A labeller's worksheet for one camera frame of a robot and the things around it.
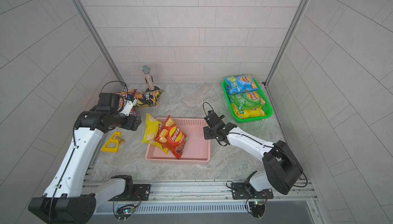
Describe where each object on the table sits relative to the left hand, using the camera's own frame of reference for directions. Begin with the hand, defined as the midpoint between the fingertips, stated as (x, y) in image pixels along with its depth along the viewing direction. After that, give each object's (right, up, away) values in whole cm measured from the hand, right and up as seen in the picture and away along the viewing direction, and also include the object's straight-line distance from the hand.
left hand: (136, 116), depth 74 cm
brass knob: (-14, -16, +12) cm, 24 cm away
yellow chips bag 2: (+61, 0, +17) cm, 63 cm away
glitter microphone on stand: (-1, +25, +15) cm, 29 cm away
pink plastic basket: (+30, -19, +7) cm, 36 cm away
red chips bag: (+17, -11, +2) cm, 20 cm away
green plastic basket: (+61, -4, +17) cm, 63 cm away
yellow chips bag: (+8, -5, +1) cm, 10 cm away
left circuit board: (-1, -40, -9) cm, 41 cm away
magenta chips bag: (-17, +11, +28) cm, 34 cm away
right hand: (+35, -10, +12) cm, 39 cm away
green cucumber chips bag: (+60, +7, +17) cm, 63 cm away
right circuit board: (+58, -41, -6) cm, 71 cm away
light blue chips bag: (+60, +19, +25) cm, 68 cm away
